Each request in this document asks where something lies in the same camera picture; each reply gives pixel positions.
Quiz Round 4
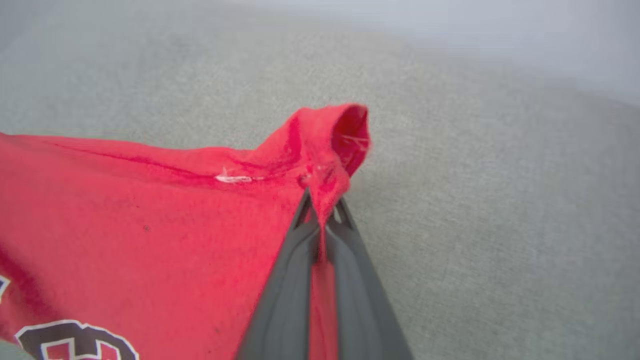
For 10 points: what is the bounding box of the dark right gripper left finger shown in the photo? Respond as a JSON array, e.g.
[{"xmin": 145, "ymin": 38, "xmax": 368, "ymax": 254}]
[{"xmin": 235, "ymin": 187, "xmax": 322, "ymax": 360}]

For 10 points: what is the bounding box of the red garment with white trim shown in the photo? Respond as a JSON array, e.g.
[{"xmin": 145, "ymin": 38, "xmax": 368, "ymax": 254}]
[{"xmin": 0, "ymin": 102, "xmax": 372, "ymax": 360}]

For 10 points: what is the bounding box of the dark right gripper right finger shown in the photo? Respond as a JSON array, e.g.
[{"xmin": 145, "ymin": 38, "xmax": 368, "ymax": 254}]
[{"xmin": 324, "ymin": 197, "xmax": 416, "ymax": 360}]

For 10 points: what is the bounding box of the grey fabric sofa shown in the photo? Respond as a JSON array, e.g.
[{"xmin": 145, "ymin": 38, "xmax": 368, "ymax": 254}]
[{"xmin": 0, "ymin": 0, "xmax": 640, "ymax": 360}]

